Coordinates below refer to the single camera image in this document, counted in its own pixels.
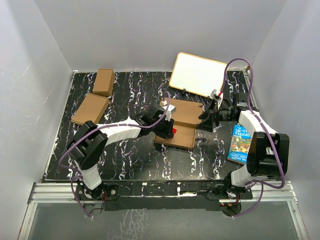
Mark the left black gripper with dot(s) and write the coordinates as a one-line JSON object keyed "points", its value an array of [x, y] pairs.
{"points": [[167, 132]]}

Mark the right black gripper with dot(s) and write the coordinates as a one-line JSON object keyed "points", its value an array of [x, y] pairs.
{"points": [[207, 125]]}

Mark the red rectangular block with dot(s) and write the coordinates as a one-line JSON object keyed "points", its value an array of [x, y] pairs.
{"points": [[174, 130]]}

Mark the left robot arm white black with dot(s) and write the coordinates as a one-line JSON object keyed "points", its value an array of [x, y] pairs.
{"points": [[90, 140]]}

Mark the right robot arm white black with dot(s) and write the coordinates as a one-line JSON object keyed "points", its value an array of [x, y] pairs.
{"points": [[268, 152]]}

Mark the folded cardboard box upright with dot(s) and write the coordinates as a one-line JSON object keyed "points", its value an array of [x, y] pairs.
{"points": [[104, 82]]}

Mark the flat cardboard box stack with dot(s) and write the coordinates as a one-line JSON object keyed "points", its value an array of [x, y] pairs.
{"points": [[91, 109]]}

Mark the blue treehouse book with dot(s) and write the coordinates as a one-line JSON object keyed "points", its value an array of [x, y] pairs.
{"points": [[239, 145]]}

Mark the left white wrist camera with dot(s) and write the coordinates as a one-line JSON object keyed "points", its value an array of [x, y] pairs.
{"points": [[168, 108]]}

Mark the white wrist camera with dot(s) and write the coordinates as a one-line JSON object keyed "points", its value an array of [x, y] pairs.
{"points": [[218, 97], [168, 108]]}

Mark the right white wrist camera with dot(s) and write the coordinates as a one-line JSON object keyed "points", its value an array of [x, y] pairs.
{"points": [[218, 97]]}

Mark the small whiteboard with wooden frame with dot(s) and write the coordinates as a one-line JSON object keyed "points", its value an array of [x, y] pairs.
{"points": [[197, 75]]}

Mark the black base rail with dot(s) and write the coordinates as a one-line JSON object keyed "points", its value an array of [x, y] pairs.
{"points": [[210, 195]]}

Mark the aluminium frame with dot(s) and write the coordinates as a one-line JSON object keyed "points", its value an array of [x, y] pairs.
{"points": [[53, 214]]}

